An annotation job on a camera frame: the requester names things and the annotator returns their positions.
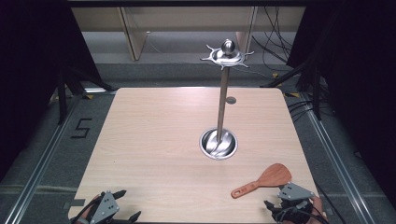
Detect metal utensil rack stand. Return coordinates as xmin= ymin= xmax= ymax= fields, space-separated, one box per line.
xmin=199 ymin=38 xmax=255 ymax=161

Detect wooden rice spatula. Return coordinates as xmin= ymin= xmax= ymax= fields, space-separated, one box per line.
xmin=230 ymin=162 xmax=293 ymax=200

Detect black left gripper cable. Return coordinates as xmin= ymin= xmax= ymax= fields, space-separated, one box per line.
xmin=70 ymin=196 xmax=103 ymax=224

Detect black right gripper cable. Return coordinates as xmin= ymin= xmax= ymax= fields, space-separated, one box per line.
xmin=274 ymin=206 xmax=330 ymax=224

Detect person's right hand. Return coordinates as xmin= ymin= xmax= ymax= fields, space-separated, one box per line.
xmin=310 ymin=196 xmax=329 ymax=224

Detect light wooden cabinet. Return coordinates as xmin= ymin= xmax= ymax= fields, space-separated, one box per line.
xmin=70 ymin=6 xmax=306 ymax=62

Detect person's left hand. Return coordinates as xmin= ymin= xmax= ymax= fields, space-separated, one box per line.
xmin=73 ymin=194 xmax=102 ymax=224

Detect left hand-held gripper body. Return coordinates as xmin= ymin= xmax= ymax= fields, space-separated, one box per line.
xmin=88 ymin=189 xmax=134 ymax=224

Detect thin black floor cable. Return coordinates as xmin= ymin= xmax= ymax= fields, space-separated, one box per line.
xmin=313 ymin=179 xmax=341 ymax=224

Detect dark curtain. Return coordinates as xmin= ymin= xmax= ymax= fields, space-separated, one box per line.
xmin=0 ymin=0 xmax=104 ymax=183
xmin=286 ymin=0 xmax=396 ymax=206

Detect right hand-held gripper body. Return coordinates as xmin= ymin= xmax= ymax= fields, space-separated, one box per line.
xmin=270 ymin=182 xmax=316 ymax=224

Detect black floor cables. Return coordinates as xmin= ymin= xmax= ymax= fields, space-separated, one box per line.
xmin=287 ymin=98 xmax=316 ymax=123

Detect aluminium floor rail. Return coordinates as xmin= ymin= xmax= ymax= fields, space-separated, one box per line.
xmin=2 ymin=94 xmax=82 ymax=224
xmin=301 ymin=92 xmax=376 ymax=224

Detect bundle of black hanging cables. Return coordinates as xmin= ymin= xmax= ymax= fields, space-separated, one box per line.
xmin=251 ymin=6 xmax=295 ymax=64

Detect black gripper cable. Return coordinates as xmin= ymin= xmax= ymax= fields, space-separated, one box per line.
xmin=274 ymin=206 xmax=330 ymax=224
xmin=70 ymin=196 xmax=103 ymax=224

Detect black metal stand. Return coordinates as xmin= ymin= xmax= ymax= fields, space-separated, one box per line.
xmin=56 ymin=65 xmax=117 ymax=126
xmin=261 ymin=57 xmax=323 ymax=121

